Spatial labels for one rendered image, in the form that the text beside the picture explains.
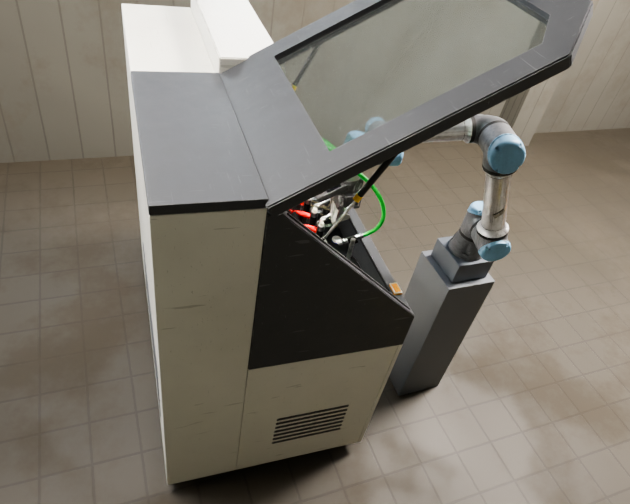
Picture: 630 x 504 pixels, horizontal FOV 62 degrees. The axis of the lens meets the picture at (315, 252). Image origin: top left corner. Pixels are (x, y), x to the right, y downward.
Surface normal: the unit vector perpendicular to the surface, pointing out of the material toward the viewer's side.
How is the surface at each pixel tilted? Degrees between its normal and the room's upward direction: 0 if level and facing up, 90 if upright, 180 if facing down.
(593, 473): 0
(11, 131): 90
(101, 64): 90
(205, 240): 90
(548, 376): 0
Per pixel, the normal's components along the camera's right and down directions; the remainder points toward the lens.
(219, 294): 0.29, 0.67
